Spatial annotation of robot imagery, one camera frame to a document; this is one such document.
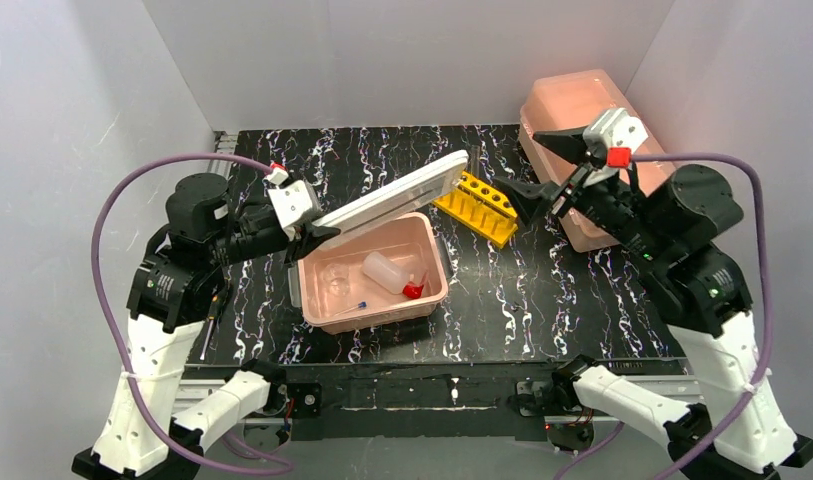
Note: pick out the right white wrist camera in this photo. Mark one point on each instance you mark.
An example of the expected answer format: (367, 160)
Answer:
(610, 141)

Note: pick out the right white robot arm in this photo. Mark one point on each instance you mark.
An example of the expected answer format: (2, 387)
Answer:
(737, 431)

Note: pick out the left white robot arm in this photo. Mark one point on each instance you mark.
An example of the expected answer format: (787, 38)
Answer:
(176, 290)

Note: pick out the yellow test tube rack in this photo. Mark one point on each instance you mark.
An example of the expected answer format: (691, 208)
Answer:
(482, 208)

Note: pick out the clear glass test tube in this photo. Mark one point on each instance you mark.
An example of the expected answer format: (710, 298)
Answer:
(474, 162)

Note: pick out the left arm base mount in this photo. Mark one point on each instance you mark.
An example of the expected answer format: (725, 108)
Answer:
(280, 418)

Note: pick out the white box lid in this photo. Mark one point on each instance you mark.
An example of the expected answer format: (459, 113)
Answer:
(403, 195)

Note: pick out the yellow black handled screwdriver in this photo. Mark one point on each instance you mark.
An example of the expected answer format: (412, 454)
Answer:
(210, 324)

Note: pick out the white plastic bottle red cap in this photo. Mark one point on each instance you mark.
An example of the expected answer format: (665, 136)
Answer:
(390, 275)

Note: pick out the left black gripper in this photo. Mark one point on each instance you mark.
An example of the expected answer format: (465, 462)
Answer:
(269, 235)

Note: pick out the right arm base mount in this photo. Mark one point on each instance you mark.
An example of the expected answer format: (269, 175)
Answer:
(569, 427)

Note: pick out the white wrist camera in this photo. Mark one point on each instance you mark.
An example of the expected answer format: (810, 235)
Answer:
(610, 141)
(294, 201)

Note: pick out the pink plastic bin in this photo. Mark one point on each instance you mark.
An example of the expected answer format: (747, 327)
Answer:
(405, 238)

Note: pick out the clear plastic funnel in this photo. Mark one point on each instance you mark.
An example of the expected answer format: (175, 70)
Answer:
(417, 271)

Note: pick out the aluminium frame rail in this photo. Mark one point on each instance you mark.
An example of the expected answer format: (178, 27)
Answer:
(435, 400)

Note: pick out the blue capped small vials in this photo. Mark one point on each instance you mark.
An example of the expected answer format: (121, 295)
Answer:
(357, 307)

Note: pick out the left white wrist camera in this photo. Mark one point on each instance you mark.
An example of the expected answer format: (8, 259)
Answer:
(294, 201)

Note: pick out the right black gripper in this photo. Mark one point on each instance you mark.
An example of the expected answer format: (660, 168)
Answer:
(571, 185)

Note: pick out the clear glass beaker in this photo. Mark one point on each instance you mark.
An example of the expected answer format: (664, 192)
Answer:
(335, 279)

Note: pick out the large pink storage box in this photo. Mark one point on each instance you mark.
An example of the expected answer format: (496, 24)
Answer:
(571, 101)

